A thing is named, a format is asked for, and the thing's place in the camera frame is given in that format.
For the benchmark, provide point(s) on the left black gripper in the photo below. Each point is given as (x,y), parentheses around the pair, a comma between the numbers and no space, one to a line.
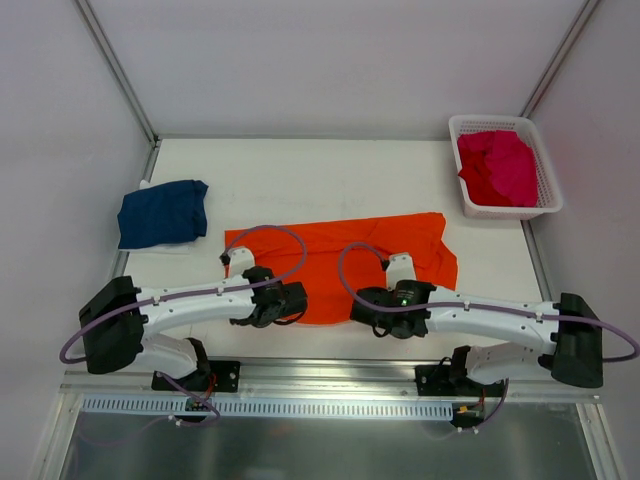
(295,298)

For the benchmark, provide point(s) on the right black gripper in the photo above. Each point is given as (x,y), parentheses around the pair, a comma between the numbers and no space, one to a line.
(364,310)

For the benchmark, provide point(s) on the orange t shirt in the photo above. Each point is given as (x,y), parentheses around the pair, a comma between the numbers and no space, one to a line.
(420,235)

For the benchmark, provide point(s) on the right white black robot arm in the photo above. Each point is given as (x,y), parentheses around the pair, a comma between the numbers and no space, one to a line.
(563,338)

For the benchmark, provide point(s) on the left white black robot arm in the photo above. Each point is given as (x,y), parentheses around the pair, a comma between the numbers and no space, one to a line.
(123,325)

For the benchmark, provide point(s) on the folded blue t shirt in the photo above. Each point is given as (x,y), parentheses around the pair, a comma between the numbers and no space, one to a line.
(162,215)

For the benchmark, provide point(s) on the red t shirt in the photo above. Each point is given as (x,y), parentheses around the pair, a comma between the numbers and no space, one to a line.
(476,175)

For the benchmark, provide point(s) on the white plastic basket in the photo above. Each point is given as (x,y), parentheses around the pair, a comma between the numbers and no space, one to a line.
(549,194)

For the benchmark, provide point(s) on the pink t shirt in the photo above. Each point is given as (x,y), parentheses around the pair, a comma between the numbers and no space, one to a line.
(511,163)

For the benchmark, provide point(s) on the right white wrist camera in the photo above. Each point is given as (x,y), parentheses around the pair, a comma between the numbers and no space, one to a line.
(398,267)

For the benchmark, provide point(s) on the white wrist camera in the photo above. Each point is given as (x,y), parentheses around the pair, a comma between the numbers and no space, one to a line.
(237,260)
(398,267)

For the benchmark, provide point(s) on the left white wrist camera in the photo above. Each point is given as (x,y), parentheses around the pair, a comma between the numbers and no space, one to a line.
(237,260)

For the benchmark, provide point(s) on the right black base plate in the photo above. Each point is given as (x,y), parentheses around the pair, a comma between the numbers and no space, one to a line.
(446,381)

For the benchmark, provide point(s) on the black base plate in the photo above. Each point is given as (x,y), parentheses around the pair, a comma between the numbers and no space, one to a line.
(446,381)
(222,375)

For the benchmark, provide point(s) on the aluminium mounting rail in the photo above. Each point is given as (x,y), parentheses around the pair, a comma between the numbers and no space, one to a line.
(325,379)

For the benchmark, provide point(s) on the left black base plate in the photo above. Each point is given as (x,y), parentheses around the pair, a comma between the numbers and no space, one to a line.
(222,375)

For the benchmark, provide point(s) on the white slotted cable duct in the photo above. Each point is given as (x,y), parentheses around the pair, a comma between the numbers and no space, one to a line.
(272,408)

